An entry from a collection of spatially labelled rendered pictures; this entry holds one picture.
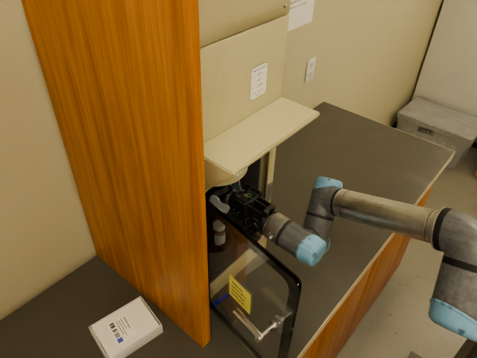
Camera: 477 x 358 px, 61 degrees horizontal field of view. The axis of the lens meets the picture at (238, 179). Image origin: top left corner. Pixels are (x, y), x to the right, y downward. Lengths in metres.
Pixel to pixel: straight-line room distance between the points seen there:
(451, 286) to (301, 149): 1.11
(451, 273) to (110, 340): 0.84
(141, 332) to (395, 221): 0.71
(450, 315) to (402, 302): 1.68
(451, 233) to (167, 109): 0.61
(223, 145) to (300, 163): 0.96
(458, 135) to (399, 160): 1.66
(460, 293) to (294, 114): 0.51
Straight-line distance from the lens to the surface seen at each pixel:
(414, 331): 2.52
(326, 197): 1.09
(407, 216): 0.99
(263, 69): 0.95
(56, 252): 1.38
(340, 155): 1.87
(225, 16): 0.80
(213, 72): 0.81
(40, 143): 1.17
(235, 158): 0.82
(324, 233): 1.12
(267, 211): 1.04
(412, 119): 3.64
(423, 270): 2.81
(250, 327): 0.91
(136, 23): 0.68
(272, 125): 0.93
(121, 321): 1.22
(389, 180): 1.80
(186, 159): 0.72
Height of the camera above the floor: 1.99
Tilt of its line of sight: 39 degrees down
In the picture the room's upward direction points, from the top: 2 degrees clockwise
